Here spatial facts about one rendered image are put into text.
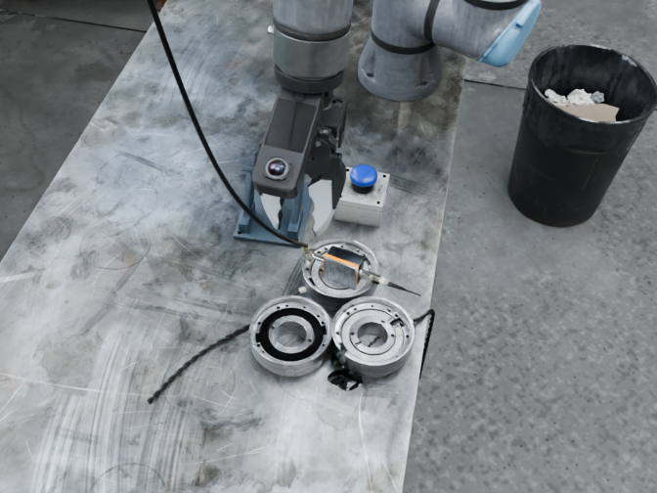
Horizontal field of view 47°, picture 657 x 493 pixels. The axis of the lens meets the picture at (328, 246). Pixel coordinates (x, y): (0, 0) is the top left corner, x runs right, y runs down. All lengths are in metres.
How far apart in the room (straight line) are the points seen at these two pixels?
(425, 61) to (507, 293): 0.95
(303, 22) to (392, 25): 0.57
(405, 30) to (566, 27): 1.90
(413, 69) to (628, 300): 1.12
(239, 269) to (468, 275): 1.15
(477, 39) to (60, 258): 0.70
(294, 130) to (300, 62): 0.07
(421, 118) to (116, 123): 0.51
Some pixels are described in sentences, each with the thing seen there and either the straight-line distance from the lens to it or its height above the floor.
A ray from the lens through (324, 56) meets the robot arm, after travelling 0.73.
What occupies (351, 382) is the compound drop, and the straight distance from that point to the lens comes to 0.96.
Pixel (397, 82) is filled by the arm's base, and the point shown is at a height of 0.84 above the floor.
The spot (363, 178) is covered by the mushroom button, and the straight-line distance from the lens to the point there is 1.09.
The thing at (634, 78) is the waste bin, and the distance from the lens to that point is 2.26.
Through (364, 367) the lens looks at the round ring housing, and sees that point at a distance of 0.94.
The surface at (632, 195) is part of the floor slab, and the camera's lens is 2.50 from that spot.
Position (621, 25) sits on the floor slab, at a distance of 3.23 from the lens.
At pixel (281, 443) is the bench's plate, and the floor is 0.80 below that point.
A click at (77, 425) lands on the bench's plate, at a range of 0.98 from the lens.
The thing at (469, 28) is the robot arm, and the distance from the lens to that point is 1.21.
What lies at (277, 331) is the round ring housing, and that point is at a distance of 0.98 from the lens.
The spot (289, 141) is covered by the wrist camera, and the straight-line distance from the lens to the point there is 0.74.
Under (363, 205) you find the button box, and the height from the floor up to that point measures 0.84.
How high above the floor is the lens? 1.64
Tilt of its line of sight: 50 degrees down
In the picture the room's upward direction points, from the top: 3 degrees clockwise
